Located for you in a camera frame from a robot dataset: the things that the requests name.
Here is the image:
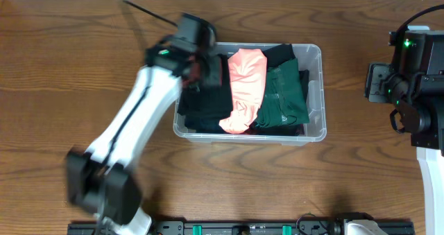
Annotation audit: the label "pink garment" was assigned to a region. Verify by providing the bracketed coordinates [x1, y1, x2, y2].
[219, 49, 267, 134]

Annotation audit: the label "black garment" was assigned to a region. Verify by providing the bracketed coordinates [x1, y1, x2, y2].
[264, 44, 309, 101]

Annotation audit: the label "clear plastic storage container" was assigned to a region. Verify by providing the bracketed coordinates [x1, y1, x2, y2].
[173, 44, 327, 146]

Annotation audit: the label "dark green garment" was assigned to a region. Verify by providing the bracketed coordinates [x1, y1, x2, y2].
[255, 58, 309, 128]

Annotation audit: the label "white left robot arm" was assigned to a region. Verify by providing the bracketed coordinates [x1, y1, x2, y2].
[66, 13, 222, 234]

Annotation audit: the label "red plaid flannel shirt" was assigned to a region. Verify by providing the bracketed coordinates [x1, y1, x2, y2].
[244, 123, 305, 137]

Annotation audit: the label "black mounting rail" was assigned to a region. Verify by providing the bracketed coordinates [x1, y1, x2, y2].
[67, 212, 416, 235]

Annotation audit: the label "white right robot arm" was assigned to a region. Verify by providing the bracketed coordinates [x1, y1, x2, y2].
[364, 26, 443, 234]

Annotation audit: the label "dark navy garment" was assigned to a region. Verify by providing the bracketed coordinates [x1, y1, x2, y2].
[185, 116, 225, 134]

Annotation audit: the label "black cloth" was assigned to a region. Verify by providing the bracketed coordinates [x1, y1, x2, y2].
[177, 54, 233, 120]

